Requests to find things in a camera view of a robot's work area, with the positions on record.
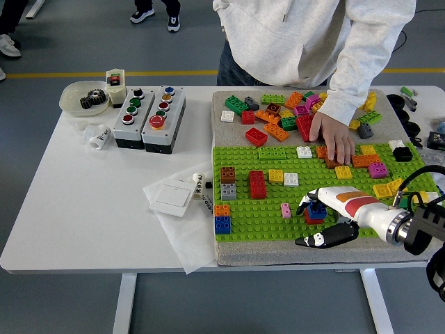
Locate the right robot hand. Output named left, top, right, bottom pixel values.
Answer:
left=294, top=186, right=406, bottom=248

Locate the grey square brick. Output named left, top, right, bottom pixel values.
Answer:
left=356, top=122, right=375, bottom=139
left=220, top=183, right=238, bottom=201

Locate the blue square brick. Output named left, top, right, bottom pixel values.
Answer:
left=305, top=202, right=328, bottom=222
left=213, top=215, right=232, bottom=235

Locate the white printed tube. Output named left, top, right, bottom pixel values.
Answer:
left=190, top=172, right=206, bottom=202

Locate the yellow curved brick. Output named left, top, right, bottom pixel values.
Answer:
left=412, top=190, right=432, bottom=205

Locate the white table leg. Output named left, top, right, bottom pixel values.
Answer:
left=111, top=273, right=138, bottom=334
left=359, top=269, right=396, bottom=334

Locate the white desk leg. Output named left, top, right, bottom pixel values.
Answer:
left=25, top=0, right=47, bottom=20

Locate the printed label strip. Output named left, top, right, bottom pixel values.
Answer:
left=200, top=180, right=214, bottom=219

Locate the dark green long brick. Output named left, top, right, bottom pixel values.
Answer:
left=224, top=95, right=250, bottom=117

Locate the black square brick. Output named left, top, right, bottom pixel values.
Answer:
left=392, top=146, right=414, bottom=163

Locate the red long brick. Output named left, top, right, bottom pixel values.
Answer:
left=296, top=114, right=316, bottom=143
left=248, top=170, right=268, bottom=200

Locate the cream red-green switch box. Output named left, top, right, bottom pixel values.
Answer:
left=105, top=68, right=127, bottom=109

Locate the translucent white paper sheet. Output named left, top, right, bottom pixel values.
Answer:
left=142, top=161, right=219, bottom=276

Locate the grey four-button control box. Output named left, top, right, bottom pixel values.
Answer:
left=111, top=87, right=155, bottom=150

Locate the black box green label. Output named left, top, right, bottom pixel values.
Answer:
left=426, top=131, right=445, bottom=151

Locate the red sloped brick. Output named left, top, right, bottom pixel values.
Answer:
left=245, top=127, right=270, bottom=147

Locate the magenta square brick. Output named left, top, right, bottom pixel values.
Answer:
left=368, top=161, right=389, bottom=180

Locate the lime green long brick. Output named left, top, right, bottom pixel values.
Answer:
left=260, top=93, right=287, bottom=106
left=258, top=145, right=287, bottom=161

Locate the dark green square brick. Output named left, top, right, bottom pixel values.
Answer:
left=280, top=116, right=299, bottom=133

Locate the white wall switch panel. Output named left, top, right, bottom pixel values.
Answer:
left=149, top=177, right=195, bottom=218

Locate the white shallow bowl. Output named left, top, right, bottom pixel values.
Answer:
left=58, top=80, right=113, bottom=118

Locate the person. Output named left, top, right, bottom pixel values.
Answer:
left=0, top=0, right=29, bottom=58
left=130, top=0, right=181, bottom=33
left=212, top=0, right=417, bottom=166

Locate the grey emergency-stop control box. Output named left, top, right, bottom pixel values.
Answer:
left=141, top=85, right=187, bottom=154

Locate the black floor cable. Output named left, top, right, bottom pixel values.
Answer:
left=392, top=6, right=445, bottom=53

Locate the person's left hand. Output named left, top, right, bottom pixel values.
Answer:
left=309, top=111, right=356, bottom=166

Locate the green studded baseplate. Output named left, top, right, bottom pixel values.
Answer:
left=211, top=142, right=442, bottom=244

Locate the grey-brown mat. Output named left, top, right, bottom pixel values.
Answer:
left=210, top=89, right=445, bottom=268

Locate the white pipe tee fitting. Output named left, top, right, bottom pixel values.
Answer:
left=82, top=123, right=112, bottom=151

